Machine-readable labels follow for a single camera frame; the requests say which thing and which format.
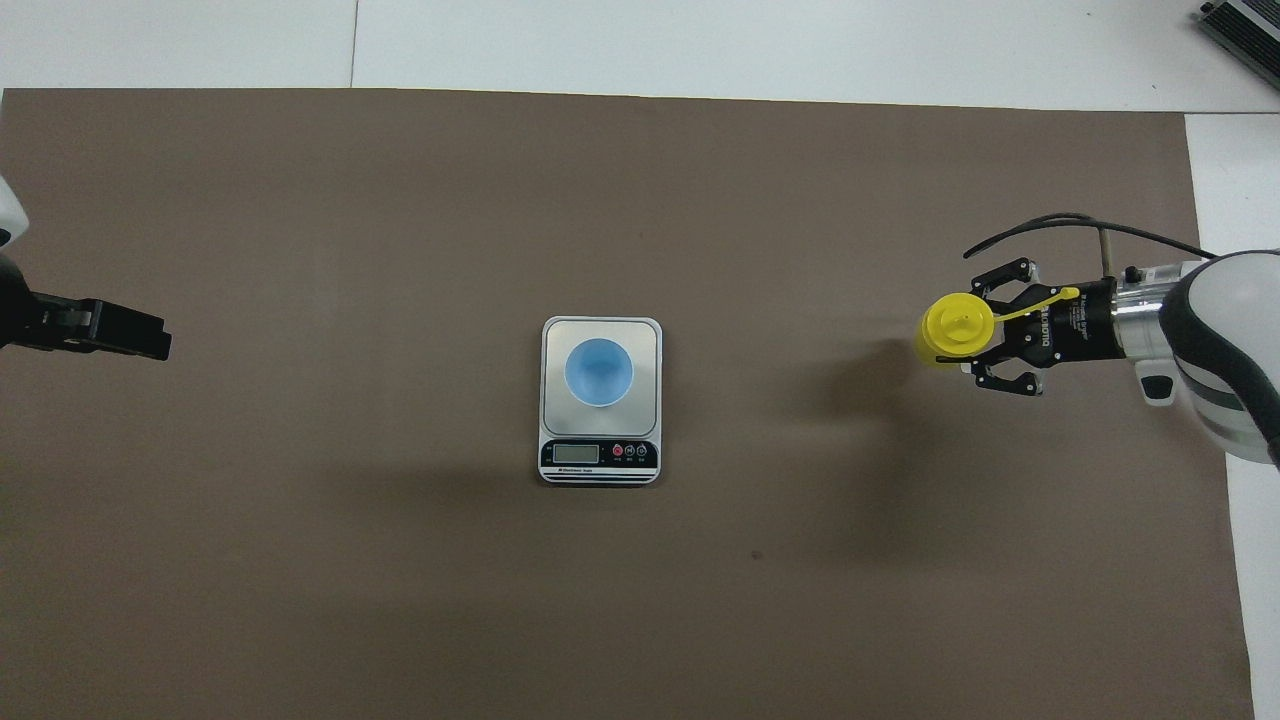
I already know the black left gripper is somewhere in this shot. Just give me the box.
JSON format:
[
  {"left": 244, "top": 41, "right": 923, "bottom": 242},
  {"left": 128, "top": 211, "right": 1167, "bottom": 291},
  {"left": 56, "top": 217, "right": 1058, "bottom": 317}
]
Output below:
[{"left": 0, "top": 255, "right": 173, "bottom": 362}]

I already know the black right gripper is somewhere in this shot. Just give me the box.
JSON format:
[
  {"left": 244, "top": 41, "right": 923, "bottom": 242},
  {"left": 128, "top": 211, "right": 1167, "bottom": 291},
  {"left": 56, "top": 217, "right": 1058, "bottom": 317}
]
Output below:
[{"left": 962, "top": 257, "right": 1121, "bottom": 398}]

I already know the yellow squeeze bottle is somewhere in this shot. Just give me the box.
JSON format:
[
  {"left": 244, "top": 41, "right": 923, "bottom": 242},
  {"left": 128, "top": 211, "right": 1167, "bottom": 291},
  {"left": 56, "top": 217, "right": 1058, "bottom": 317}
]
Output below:
[{"left": 913, "top": 287, "right": 1081, "bottom": 371}]

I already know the light blue plastic cup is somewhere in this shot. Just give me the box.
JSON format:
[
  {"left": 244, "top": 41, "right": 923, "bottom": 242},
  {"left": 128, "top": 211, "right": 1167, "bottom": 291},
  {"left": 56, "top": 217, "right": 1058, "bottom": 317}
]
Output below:
[{"left": 564, "top": 337, "right": 635, "bottom": 408}]

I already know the silver digital kitchen scale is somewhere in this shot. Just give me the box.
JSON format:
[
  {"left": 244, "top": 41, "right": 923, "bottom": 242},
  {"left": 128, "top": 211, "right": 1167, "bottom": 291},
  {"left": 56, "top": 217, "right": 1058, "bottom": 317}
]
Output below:
[{"left": 539, "top": 316, "right": 664, "bottom": 486}]

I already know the grey metal ribbed device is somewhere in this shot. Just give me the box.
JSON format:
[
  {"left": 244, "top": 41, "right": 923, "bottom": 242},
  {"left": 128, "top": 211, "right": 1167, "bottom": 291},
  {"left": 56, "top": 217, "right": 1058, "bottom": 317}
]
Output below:
[{"left": 1198, "top": 0, "right": 1280, "bottom": 93}]

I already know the brown table mat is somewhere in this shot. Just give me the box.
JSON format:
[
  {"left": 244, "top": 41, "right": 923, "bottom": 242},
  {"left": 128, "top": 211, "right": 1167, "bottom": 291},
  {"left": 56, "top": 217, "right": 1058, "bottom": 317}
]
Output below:
[{"left": 0, "top": 88, "right": 1256, "bottom": 720}]

